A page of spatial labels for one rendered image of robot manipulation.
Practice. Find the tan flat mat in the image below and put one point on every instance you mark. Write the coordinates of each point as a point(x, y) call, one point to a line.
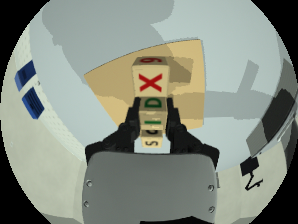
point(112, 82)

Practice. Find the beige letter block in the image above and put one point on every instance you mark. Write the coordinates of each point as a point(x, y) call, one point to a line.
point(152, 138)
point(150, 76)
point(153, 113)

